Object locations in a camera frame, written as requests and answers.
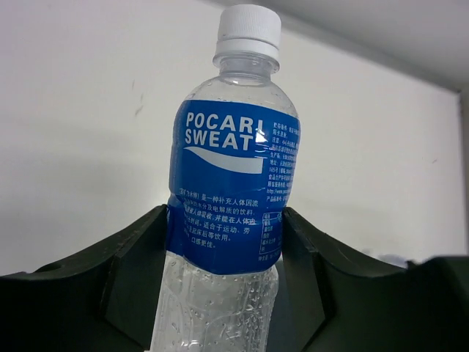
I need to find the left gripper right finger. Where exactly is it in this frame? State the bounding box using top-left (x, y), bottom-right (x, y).
top-left (270, 208), bottom-right (468, 351)

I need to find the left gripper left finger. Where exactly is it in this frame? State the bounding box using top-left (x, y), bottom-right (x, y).
top-left (1, 205), bottom-right (166, 351)

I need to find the blue label Pocari bottle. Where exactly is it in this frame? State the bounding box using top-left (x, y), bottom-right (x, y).
top-left (152, 4), bottom-right (300, 351)

